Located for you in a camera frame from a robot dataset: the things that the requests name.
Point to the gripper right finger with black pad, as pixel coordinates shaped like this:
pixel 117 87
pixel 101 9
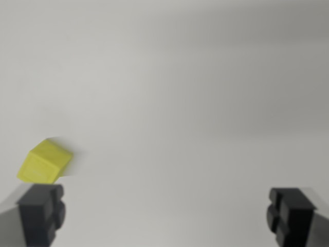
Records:
pixel 295 216

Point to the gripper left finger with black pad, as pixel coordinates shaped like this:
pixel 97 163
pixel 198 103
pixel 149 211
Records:
pixel 36 213

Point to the yellow cube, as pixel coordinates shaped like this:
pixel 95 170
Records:
pixel 41 163

